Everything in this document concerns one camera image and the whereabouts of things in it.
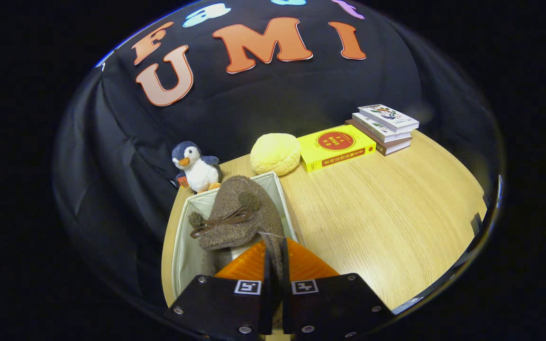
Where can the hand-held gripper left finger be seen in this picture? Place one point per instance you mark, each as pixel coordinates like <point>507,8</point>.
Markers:
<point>221,308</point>

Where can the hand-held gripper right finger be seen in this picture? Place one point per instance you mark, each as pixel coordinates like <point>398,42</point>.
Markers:
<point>330,305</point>

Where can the brown fabric storage box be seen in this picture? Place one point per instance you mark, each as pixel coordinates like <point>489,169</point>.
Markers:
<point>185,246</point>

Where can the brown suede shoe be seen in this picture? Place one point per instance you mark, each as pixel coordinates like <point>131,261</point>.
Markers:
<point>235,194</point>

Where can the penguin plush toy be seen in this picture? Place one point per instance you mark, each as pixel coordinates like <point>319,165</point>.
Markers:
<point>199,173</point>

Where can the yellow book with red circle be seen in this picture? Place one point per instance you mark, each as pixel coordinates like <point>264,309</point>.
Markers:
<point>313,156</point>

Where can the round yellow plush cushion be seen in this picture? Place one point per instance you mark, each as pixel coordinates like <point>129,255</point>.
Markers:
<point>275,154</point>

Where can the brown book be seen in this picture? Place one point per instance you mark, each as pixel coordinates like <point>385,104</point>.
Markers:
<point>389,148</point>

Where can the black table edge clip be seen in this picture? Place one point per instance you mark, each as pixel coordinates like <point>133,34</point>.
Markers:
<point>477,223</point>

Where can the black backdrop cloth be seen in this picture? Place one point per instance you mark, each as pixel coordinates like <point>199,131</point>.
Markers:
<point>263,99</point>

